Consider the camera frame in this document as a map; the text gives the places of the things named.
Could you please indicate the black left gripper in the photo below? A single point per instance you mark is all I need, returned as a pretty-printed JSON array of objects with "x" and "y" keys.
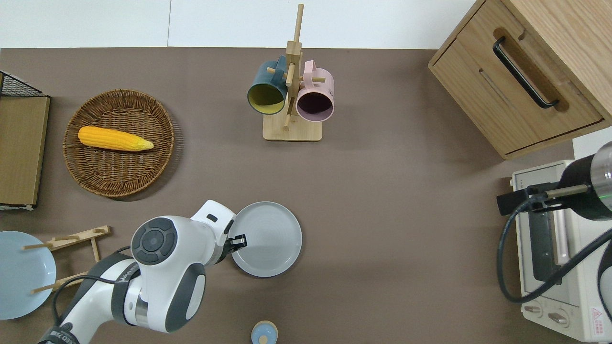
[{"x": 223, "y": 251}]

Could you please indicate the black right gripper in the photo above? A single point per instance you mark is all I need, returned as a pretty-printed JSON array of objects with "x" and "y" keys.
[{"x": 578, "y": 188}]

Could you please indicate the gray round plate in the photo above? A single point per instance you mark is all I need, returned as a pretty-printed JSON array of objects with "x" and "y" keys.
[{"x": 272, "y": 239}]

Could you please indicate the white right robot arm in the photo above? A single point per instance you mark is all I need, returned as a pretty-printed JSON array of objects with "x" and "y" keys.
[{"x": 605, "y": 167}]

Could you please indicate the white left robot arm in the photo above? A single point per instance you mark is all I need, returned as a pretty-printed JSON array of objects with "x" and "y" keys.
[{"x": 167, "y": 286}]

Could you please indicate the light blue plate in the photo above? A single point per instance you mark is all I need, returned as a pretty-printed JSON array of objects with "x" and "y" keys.
[{"x": 19, "y": 286}]

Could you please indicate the white toaster oven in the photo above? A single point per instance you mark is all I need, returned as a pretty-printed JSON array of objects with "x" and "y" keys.
[{"x": 573, "y": 286}]

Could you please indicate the brown table mat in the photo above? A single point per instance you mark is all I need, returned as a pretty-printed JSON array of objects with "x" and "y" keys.
[{"x": 406, "y": 215}]

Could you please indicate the wooden mug rack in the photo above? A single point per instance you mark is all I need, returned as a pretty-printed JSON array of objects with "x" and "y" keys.
[{"x": 292, "y": 130}]

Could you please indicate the brown wicker basket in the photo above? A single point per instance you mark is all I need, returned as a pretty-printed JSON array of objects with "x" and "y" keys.
[{"x": 119, "y": 172}]

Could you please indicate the wooden cabinet drawer front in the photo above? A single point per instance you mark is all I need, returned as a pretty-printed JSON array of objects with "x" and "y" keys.
[{"x": 478, "y": 57}]

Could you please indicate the dark teal mug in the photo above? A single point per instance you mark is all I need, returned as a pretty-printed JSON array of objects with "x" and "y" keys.
[{"x": 264, "y": 81}]

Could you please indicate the yellow corn cob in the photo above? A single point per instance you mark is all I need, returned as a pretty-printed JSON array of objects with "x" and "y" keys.
[{"x": 110, "y": 137}]

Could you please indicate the wooden dish rack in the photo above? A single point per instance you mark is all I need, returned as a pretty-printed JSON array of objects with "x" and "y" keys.
[{"x": 71, "y": 240}]

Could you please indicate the pink mug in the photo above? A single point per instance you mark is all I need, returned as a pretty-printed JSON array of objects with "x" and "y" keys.
[{"x": 319, "y": 83}]

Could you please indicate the light wooden cabinet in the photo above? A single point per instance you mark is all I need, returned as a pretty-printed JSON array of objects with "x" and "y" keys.
[{"x": 564, "y": 28}]

